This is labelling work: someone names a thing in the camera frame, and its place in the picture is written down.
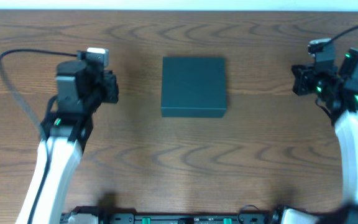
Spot dark green box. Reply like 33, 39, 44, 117
161, 57, 227, 118

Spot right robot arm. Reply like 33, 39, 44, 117
281, 44, 358, 223

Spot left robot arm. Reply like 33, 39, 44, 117
16, 54, 119, 223

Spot black mounting rail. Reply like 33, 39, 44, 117
60, 206, 282, 224

